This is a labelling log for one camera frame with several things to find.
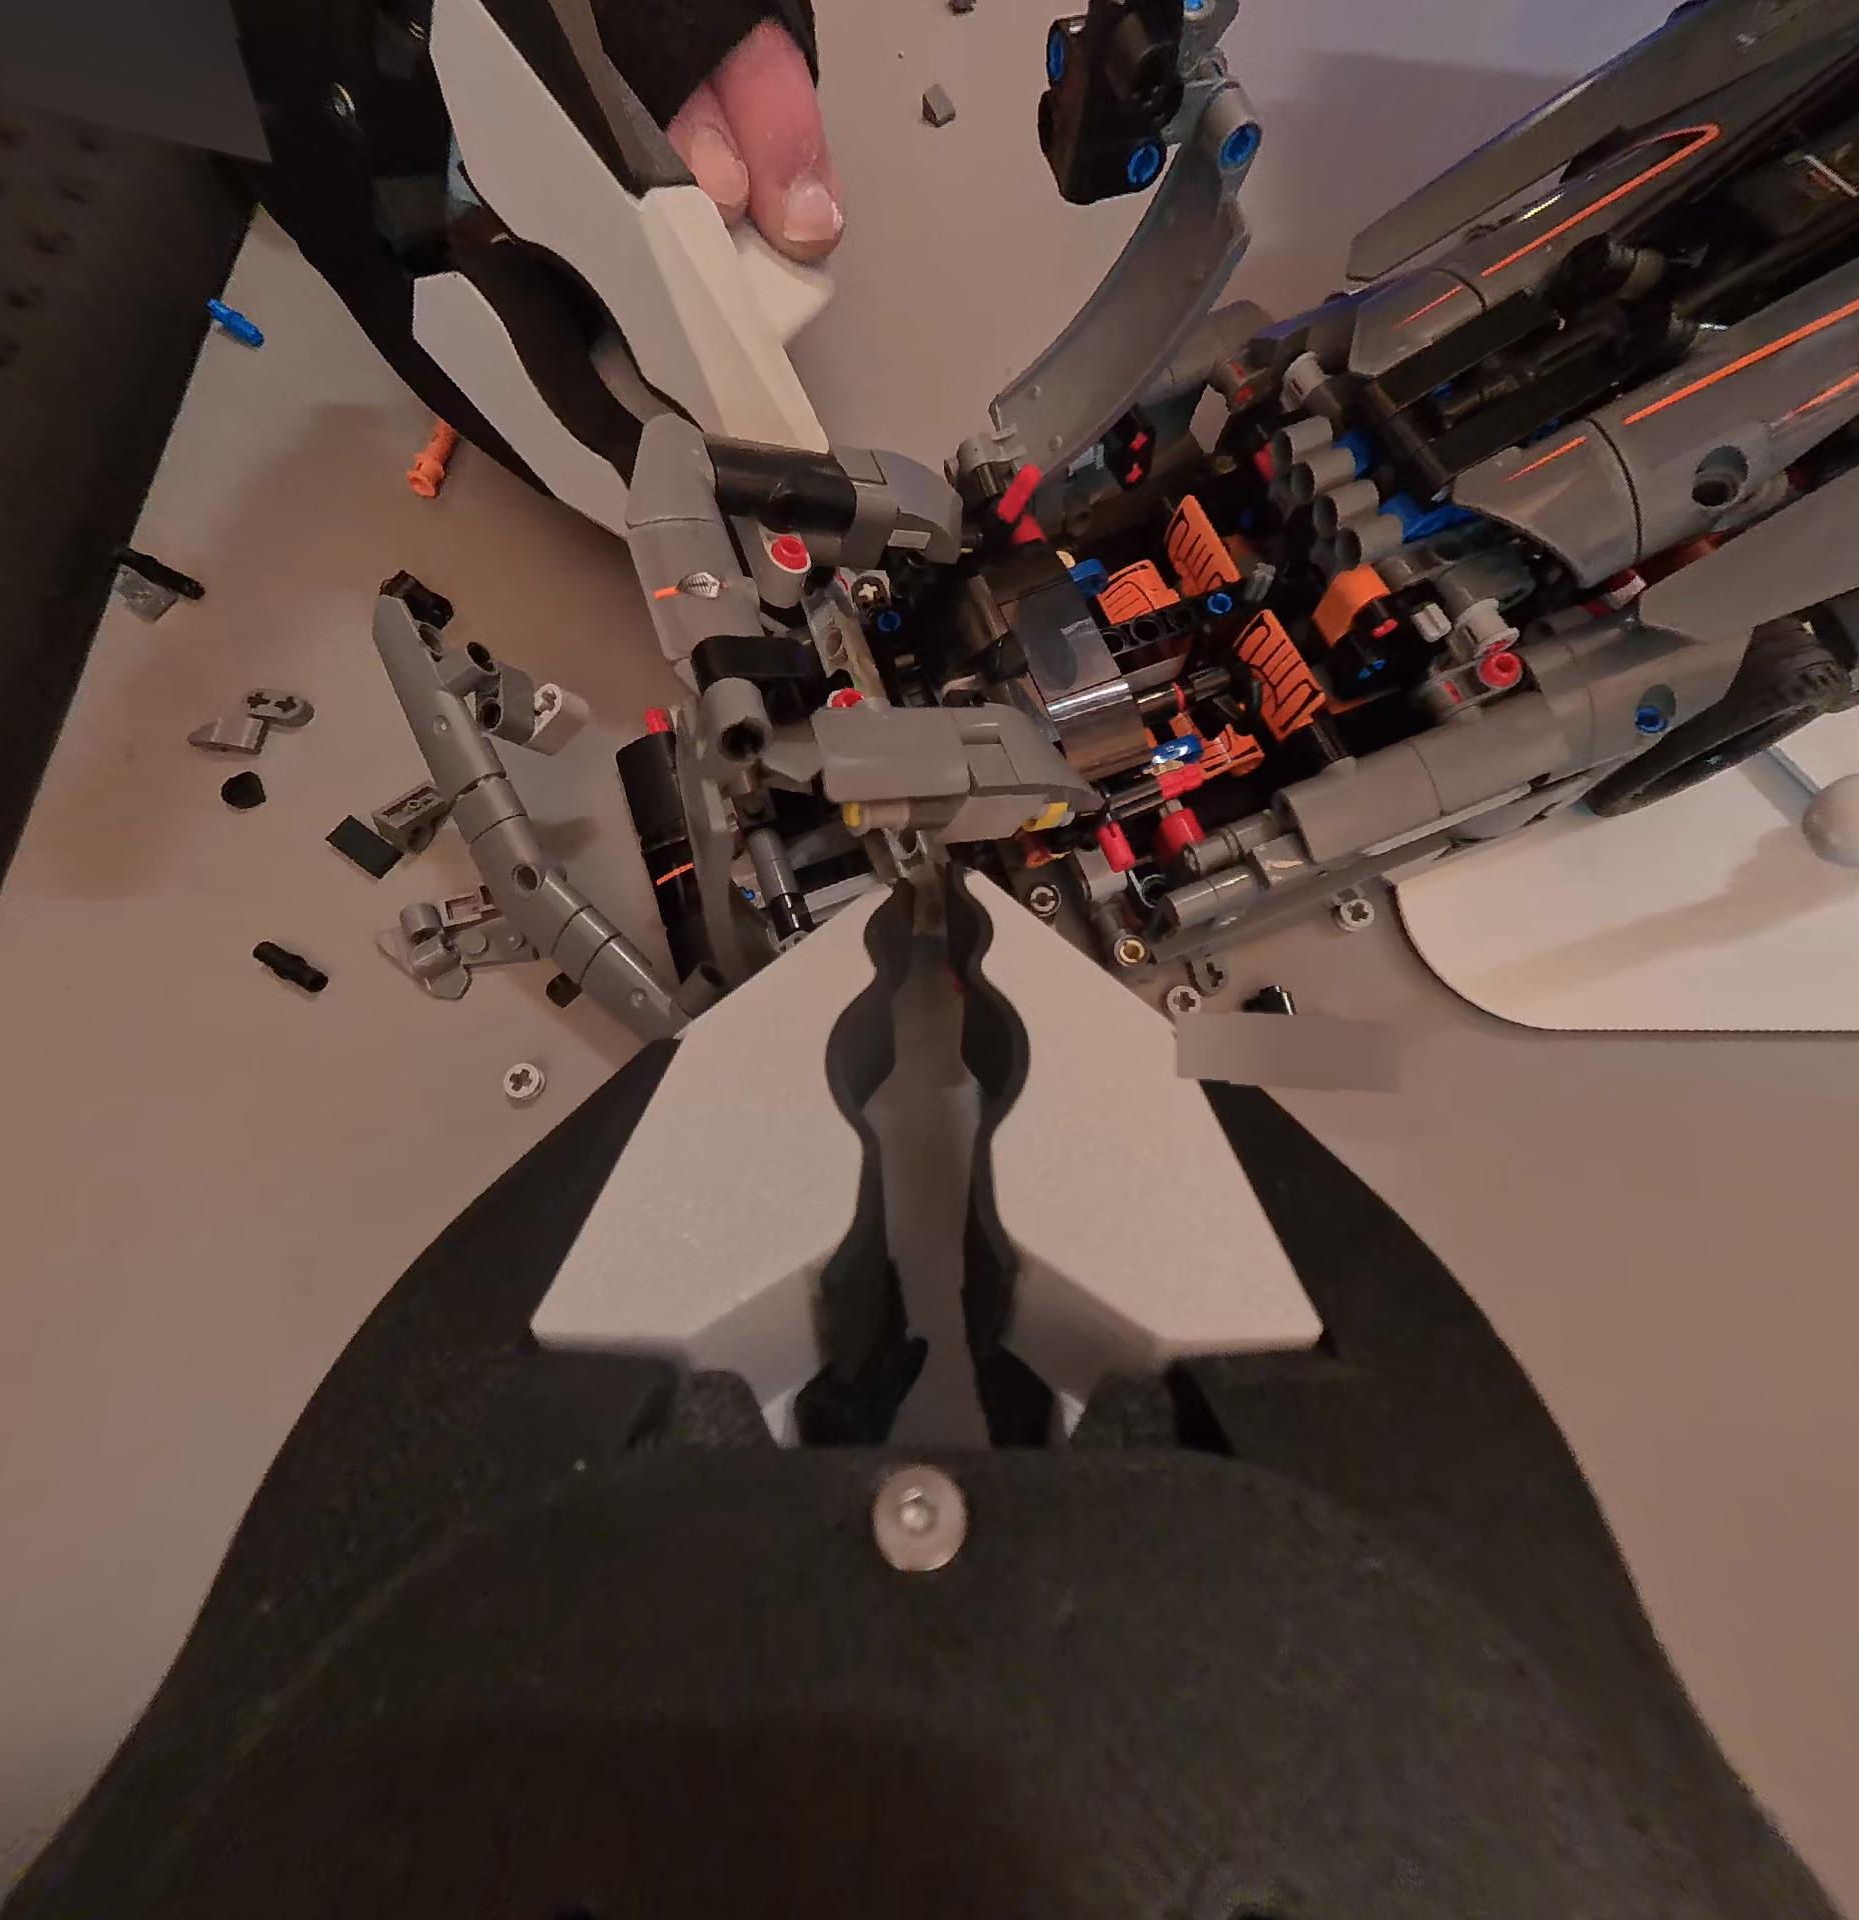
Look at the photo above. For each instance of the black lego block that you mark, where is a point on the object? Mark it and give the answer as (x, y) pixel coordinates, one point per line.
(1271, 999)

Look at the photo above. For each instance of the black lego tile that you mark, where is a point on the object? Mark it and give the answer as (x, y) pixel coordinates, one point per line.
(359, 848)

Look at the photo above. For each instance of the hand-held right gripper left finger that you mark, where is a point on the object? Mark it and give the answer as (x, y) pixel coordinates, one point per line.
(689, 1202)

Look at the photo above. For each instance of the grey lego panel strip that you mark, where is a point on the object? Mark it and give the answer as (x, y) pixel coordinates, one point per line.
(488, 795)

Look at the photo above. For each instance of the black lego slope piece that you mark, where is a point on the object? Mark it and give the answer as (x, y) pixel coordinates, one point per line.
(414, 598)

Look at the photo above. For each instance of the small grey lego plate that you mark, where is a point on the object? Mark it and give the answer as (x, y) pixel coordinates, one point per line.
(146, 604)

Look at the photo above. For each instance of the small black lego piece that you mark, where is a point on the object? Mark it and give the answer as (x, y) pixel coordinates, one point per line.
(241, 789)

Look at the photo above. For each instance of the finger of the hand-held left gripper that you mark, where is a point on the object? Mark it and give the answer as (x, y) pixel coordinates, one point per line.
(477, 360)
(718, 300)

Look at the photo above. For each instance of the grey lego cross-hole piece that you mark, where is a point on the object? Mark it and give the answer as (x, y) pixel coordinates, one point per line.
(278, 707)

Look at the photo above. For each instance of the black lego pin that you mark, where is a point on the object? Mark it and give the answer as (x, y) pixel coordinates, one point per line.
(287, 966)

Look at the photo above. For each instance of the grey studded lego plate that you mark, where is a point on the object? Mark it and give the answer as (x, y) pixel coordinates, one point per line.
(409, 813)

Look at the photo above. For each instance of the orange lego pin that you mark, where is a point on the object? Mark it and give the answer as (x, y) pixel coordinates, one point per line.
(432, 458)

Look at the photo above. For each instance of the blue lego pin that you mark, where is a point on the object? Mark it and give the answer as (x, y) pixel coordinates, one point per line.
(236, 323)

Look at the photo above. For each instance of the dark perforated panel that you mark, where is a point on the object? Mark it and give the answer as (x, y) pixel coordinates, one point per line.
(60, 451)

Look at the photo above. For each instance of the grey lego slope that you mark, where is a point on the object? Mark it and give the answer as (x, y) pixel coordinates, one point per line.
(226, 735)

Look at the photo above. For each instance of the white rounded mat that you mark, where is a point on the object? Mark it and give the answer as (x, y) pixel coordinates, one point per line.
(1620, 945)

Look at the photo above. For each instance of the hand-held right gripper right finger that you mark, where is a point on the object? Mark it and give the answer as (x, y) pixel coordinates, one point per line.
(1156, 1202)

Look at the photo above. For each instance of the grey lego car model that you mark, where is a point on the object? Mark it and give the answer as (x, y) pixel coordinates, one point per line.
(1406, 795)

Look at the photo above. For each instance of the white round-ended post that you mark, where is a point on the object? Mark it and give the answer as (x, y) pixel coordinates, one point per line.
(1844, 820)

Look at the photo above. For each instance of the grey lego connector assembly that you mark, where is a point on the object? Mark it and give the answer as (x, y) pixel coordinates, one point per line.
(442, 945)

